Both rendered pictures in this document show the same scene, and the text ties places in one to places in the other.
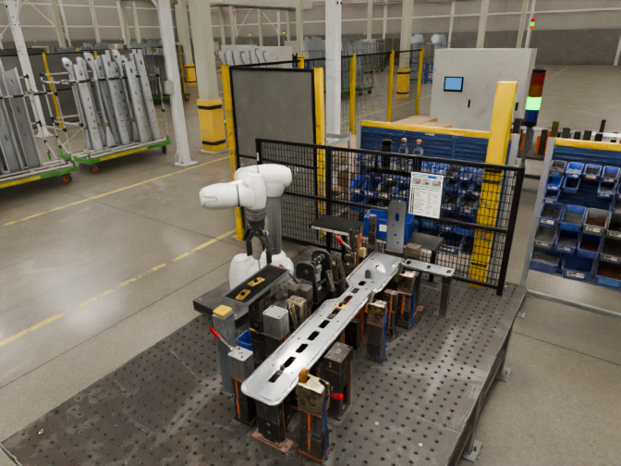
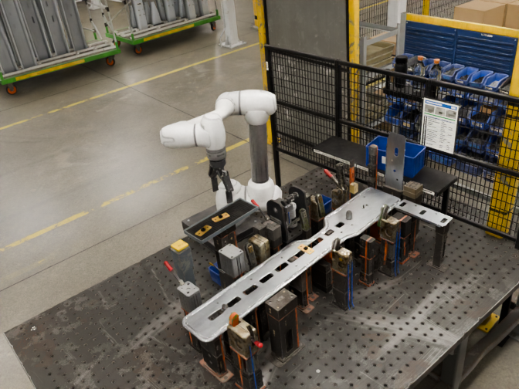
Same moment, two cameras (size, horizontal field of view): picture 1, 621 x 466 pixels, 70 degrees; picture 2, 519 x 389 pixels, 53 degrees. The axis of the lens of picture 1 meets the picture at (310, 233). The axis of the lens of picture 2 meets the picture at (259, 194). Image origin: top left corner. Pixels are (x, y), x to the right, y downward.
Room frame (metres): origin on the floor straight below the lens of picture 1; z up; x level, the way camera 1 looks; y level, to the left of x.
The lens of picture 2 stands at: (-0.09, -0.58, 2.61)
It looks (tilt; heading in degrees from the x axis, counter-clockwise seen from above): 32 degrees down; 18
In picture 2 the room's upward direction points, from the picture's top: 6 degrees counter-clockwise
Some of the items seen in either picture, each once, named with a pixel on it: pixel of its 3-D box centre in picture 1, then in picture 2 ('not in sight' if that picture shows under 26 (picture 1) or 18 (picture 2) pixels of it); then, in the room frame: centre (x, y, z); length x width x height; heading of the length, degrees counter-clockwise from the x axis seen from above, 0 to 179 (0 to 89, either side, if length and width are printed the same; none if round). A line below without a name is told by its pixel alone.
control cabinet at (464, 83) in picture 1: (478, 94); not in sight; (8.34, -3.11, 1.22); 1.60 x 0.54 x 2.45; 55
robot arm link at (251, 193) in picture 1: (251, 190); (210, 130); (1.89, 0.26, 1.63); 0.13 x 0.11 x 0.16; 103
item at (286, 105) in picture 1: (275, 165); (306, 64); (4.63, 0.36, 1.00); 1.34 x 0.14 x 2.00; 55
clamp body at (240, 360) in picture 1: (243, 386); (194, 317); (1.48, 0.30, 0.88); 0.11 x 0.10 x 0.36; 59
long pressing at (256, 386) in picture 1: (339, 309); (304, 252); (1.88, -0.14, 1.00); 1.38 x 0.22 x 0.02; 149
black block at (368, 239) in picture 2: (390, 314); (367, 261); (2.05, -0.43, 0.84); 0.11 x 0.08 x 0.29; 59
